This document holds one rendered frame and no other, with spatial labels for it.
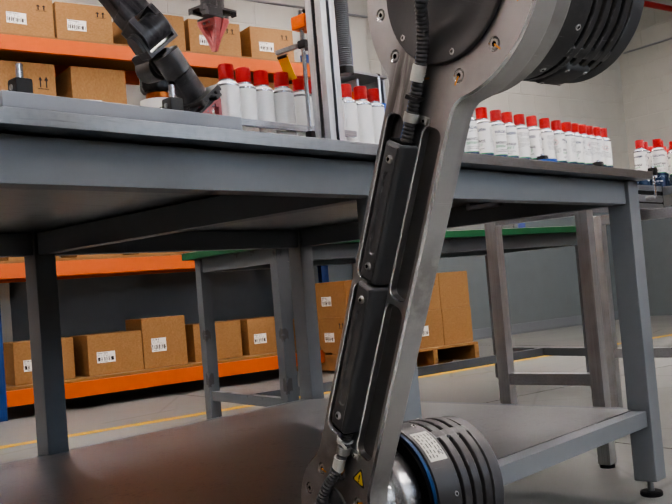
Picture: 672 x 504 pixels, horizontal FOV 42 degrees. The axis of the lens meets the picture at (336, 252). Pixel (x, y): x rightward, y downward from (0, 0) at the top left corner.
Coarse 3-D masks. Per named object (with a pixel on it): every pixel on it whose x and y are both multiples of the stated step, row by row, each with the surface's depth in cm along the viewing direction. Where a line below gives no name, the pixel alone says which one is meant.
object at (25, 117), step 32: (0, 128) 102; (32, 128) 103; (64, 128) 105; (96, 128) 108; (128, 128) 111; (160, 128) 115; (192, 128) 119; (224, 128) 123; (480, 160) 170; (512, 160) 179; (0, 192) 154; (32, 192) 157; (64, 192) 161; (96, 192) 165; (128, 192) 168; (0, 224) 208; (32, 224) 214; (64, 224) 220; (256, 224) 270; (288, 224) 281; (320, 224) 292
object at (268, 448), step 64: (192, 192) 126; (256, 192) 133; (320, 192) 142; (512, 192) 185; (576, 192) 206; (0, 256) 227; (640, 256) 226; (640, 320) 223; (320, 384) 307; (640, 384) 224; (64, 448) 234; (128, 448) 231; (192, 448) 223; (256, 448) 215; (512, 448) 189; (576, 448) 195; (640, 448) 224
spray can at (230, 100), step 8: (224, 64) 185; (232, 64) 186; (224, 72) 185; (232, 72) 186; (224, 80) 185; (232, 80) 185; (224, 88) 184; (232, 88) 184; (224, 96) 184; (232, 96) 184; (224, 104) 184; (232, 104) 184; (240, 104) 186; (224, 112) 184; (232, 112) 184; (240, 112) 185
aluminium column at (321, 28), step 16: (304, 0) 188; (320, 0) 185; (320, 16) 185; (320, 32) 185; (320, 48) 185; (336, 48) 187; (320, 64) 185; (336, 64) 187; (320, 80) 185; (336, 80) 186; (320, 96) 186; (336, 96) 186; (320, 112) 186; (336, 112) 186; (320, 128) 186; (336, 128) 186
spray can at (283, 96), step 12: (276, 72) 196; (276, 84) 196; (288, 84) 197; (276, 96) 195; (288, 96) 195; (276, 108) 195; (288, 108) 195; (276, 120) 195; (288, 120) 194; (288, 132) 194
